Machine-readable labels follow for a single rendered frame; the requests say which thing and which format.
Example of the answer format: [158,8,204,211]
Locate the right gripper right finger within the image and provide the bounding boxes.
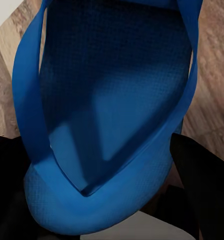
[170,133,224,240]

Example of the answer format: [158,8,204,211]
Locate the sandal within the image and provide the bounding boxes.
[12,0,203,236]

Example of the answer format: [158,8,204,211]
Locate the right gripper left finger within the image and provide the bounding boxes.
[0,136,31,226]

